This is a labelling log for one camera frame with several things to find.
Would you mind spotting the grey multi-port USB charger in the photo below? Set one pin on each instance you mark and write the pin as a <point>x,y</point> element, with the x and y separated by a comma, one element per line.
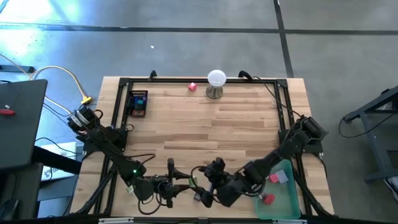
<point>283,177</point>

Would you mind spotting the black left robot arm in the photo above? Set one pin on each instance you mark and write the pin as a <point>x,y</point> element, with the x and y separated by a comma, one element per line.
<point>109,146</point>

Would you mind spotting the person's foot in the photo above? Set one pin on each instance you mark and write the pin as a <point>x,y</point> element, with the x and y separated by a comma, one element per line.
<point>393,186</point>

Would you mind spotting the black aluminium table frame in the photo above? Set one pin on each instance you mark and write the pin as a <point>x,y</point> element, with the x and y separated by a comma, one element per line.
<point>174,80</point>

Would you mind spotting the purple digital clock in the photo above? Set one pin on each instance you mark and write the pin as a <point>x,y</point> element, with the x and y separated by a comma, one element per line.
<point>196,197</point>

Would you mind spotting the silver metal bracket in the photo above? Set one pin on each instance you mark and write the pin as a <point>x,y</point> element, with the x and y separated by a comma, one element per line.
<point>289,221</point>
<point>116,220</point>

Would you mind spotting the white mushroom table lamp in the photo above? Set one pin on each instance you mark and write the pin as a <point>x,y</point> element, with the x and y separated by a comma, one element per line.
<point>216,77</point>

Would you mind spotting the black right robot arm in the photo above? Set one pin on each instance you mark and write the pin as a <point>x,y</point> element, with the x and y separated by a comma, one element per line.
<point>280,152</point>

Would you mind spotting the teal rectangular box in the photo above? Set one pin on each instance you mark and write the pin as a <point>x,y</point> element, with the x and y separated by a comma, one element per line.
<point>140,102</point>

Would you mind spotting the dark metal side table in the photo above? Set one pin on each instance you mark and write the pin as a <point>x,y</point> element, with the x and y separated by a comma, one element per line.
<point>371,146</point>

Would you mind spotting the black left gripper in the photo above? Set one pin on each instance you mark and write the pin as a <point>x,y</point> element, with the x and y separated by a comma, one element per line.
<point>163,188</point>

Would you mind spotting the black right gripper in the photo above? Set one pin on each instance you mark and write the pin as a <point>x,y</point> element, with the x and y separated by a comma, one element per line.
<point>230,189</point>

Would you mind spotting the black bar on floor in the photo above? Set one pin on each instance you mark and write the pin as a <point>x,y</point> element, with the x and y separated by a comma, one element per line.
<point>18,68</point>

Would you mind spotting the green transparent tray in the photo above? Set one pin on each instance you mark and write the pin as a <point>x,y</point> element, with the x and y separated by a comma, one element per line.
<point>286,208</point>

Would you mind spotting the white cardboard box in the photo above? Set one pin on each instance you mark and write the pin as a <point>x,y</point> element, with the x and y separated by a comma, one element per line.
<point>70,147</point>

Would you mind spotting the dark grey desk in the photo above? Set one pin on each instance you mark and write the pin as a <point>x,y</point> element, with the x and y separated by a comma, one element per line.
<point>21,130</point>

